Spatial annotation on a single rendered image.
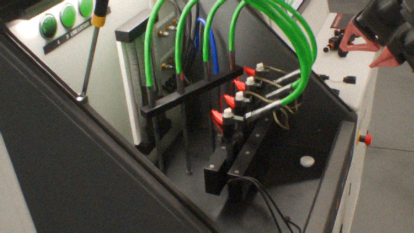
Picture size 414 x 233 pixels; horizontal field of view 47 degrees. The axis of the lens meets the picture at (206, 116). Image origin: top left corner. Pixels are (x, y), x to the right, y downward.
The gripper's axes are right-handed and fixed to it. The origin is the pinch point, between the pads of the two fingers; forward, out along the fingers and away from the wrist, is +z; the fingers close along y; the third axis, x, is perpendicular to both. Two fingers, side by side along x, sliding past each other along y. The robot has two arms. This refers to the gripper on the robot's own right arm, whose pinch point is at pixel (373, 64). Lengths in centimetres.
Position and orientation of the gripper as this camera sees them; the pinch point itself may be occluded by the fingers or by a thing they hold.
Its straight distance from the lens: 108.3
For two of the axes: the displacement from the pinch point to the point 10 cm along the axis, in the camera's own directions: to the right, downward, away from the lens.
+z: -5.2, 3.6, 7.7
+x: -6.2, 4.6, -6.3
